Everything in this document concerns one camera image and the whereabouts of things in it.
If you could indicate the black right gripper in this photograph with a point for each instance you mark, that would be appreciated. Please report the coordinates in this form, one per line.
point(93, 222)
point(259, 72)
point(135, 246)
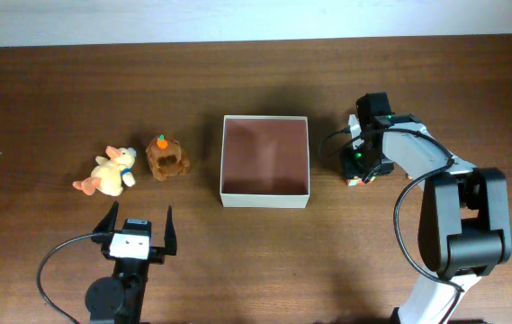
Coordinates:
point(352, 167)

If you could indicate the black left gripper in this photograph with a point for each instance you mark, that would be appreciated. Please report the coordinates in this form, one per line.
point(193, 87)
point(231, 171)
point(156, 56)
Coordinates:
point(157, 254)

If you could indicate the multicolour puzzle cube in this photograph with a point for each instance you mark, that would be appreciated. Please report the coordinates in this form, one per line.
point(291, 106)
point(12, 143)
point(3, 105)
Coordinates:
point(359, 181)

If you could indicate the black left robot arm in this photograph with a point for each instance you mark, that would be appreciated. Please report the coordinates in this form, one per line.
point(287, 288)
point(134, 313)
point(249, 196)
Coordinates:
point(118, 298)

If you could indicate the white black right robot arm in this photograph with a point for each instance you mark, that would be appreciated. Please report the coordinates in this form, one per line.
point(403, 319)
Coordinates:
point(464, 226)

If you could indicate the yellow plush duck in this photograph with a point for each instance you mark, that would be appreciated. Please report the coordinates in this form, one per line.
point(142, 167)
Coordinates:
point(112, 173)

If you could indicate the brown plush capybara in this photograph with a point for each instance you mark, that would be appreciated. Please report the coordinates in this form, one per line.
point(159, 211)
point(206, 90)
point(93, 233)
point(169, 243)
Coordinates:
point(166, 158)

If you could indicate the white cardboard box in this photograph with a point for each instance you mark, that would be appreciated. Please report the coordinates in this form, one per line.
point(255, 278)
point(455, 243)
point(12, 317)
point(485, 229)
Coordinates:
point(265, 162)

